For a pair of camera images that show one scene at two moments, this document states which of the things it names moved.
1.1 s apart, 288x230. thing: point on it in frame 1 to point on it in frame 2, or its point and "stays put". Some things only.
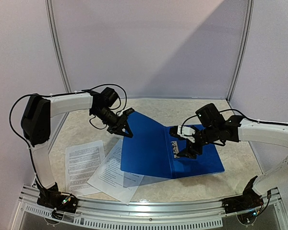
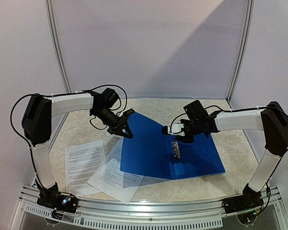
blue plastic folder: [149, 153] stays put
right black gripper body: [192, 146] to [185, 129]
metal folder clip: [174, 146] stays put
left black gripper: [117, 129] stays put
